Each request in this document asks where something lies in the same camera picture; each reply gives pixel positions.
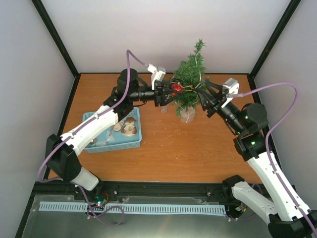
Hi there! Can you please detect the red ball ornament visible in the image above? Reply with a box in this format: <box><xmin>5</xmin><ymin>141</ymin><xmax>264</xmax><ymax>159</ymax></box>
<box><xmin>171</xmin><ymin>82</ymin><xmax>183</xmax><ymax>92</ymax></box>

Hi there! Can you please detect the snowman ornament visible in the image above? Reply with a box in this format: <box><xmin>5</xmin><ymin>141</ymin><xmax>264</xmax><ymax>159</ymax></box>
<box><xmin>121</xmin><ymin>117</ymin><xmax>137</xmax><ymax>136</ymax></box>

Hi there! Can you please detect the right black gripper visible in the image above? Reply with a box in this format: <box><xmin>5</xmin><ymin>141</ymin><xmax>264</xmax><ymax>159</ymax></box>
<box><xmin>195</xmin><ymin>80</ymin><xmax>245</xmax><ymax>134</ymax></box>

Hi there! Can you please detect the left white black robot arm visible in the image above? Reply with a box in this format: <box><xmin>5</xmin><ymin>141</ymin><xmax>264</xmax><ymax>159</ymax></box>
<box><xmin>46</xmin><ymin>68</ymin><xmax>182</xmax><ymax>200</ymax></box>

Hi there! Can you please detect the beige wooden heart ornament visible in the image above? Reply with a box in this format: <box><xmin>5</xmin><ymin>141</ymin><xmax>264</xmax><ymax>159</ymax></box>
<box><xmin>113</xmin><ymin>121</ymin><xmax>124</xmax><ymax>132</ymax></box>

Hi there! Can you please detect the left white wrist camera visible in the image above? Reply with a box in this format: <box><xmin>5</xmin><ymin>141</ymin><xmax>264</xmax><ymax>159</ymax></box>
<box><xmin>145</xmin><ymin>64</ymin><xmax>166</xmax><ymax>90</ymax></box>

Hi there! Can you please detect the light blue cable duct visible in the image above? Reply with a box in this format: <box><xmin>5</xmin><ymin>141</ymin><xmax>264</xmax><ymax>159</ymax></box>
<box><xmin>38</xmin><ymin>201</ymin><xmax>226</xmax><ymax>217</ymax></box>

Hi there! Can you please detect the purple floor cable loop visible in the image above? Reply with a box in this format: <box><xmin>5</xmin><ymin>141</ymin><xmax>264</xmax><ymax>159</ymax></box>
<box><xmin>84</xmin><ymin>192</ymin><xmax>125</xmax><ymax>226</ymax></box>

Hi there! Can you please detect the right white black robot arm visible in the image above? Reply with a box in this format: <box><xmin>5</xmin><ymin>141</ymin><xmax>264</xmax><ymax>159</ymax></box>
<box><xmin>195</xmin><ymin>78</ymin><xmax>317</xmax><ymax>238</ymax></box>

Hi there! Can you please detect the small green christmas tree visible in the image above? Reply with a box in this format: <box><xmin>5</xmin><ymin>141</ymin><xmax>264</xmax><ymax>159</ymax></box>
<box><xmin>168</xmin><ymin>38</ymin><xmax>216</xmax><ymax>124</ymax></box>

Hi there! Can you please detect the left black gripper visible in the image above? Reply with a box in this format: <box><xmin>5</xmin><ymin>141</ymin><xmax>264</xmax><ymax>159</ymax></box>
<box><xmin>130</xmin><ymin>80</ymin><xmax>183</xmax><ymax>107</ymax></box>

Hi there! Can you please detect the clear plastic battery box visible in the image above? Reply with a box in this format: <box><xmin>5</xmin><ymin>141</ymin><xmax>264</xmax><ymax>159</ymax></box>
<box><xmin>161</xmin><ymin>105</ymin><xmax>168</xmax><ymax>114</ymax></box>

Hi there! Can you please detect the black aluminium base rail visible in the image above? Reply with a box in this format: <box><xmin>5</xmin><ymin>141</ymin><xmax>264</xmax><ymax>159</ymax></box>
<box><xmin>31</xmin><ymin>180</ymin><xmax>240</xmax><ymax>205</ymax></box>

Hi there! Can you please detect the blue plastic basket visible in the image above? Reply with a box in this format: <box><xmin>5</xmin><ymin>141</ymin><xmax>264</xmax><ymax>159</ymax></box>
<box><xmin>84</xmin><ymin>107</ymin><xmax>142</xmax><ymax>153</ymax></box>

